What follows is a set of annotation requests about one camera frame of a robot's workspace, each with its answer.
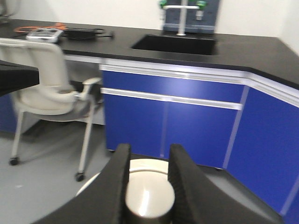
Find black lab sink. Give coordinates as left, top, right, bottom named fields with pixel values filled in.
left=131, top=35, right=216, bottom=55

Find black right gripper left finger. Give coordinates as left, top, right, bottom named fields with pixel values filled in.
left=34, top=143, right=131, bottom=224

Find glass jar with cream lid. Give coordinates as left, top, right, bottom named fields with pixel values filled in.
left=125, top=159, right=175, bottom=224

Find blue lab cabinets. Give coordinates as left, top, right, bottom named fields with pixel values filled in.
left=0, top=58, right=299, bottom=224

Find grey device on counter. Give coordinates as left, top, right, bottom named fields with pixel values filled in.
left=26, top=28, right=63, bottom=43

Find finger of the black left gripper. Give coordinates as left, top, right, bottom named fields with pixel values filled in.
left=0, top=61, right=39, bottom=96

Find white lab faucet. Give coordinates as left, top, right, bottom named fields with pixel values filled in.
left=160, top=0, right=207, bottom=36

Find beige wheeled chair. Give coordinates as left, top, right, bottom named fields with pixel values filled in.
left=0, top=38, right=101, bottom=182

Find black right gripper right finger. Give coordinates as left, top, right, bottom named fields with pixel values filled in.
left=168, top=144, right=284, bottom=224

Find orange cable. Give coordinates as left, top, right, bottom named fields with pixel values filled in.
left=14, top=22, right=68, bottom=33

